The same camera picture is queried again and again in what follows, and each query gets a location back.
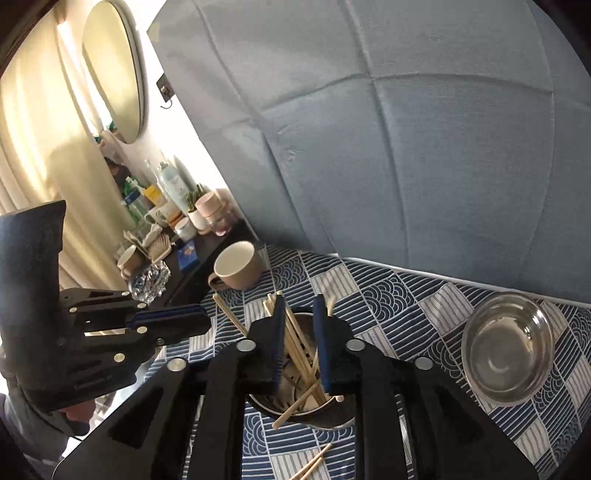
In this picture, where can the white mug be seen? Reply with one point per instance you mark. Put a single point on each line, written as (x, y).
(161, 215)

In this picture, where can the pink cup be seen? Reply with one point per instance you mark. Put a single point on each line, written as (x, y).
(207, 205)

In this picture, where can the brown paper cup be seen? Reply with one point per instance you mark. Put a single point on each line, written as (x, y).
(131, 261)

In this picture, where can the white jar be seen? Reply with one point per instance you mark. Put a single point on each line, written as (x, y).
(184, 229)

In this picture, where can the small blue box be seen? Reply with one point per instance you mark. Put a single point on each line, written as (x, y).
(187, 258)

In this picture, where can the person's left forearm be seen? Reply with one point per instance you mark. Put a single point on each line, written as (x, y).
(27, 429)

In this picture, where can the stainless steel bowl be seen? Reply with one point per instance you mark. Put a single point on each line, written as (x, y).
(503, 350)

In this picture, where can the group of wooden chopsticks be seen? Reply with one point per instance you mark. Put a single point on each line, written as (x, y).
(295, 339)

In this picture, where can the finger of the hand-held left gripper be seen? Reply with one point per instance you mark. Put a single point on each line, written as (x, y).
(180, 330)
(171, 313)

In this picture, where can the black utensil holder cup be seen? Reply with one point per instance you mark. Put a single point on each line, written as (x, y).
(325, 417)

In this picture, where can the green bottle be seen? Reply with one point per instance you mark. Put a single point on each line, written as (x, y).
(134, 198)

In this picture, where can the cream curtain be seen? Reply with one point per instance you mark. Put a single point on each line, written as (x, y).
(27, 161)

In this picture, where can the oval wall mirror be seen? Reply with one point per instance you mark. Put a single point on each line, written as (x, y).
(113, 69)

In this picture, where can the pink glass tumbler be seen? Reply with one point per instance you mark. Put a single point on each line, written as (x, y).
(222, 224)

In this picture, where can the crystal glass ashtray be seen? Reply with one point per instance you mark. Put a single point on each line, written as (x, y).
(150, 281)

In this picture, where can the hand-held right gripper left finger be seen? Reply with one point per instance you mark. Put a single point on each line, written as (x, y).
(278, 344)

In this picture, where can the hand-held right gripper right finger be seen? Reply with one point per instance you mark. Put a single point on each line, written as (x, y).
(320, 344)

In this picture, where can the yellow tube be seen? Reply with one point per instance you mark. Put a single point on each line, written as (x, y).
(153, 196)

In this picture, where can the blue white patterned tablecloth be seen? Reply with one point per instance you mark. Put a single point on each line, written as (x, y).
(415, 295)

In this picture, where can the small plant white pot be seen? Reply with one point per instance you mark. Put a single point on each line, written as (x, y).
(198, 219)

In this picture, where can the black side table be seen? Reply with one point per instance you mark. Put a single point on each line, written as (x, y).
(198, 281)

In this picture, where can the dark wall socket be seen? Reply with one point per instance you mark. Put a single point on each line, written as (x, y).
(165, 90)

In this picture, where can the pale blue spray bottle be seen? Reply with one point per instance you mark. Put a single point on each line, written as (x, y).
(173, 189)

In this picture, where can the beige ceramic mug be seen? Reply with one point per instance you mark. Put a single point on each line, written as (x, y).
(240, 272)

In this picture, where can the cotton swab box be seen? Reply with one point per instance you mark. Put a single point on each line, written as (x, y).
(159, 247)

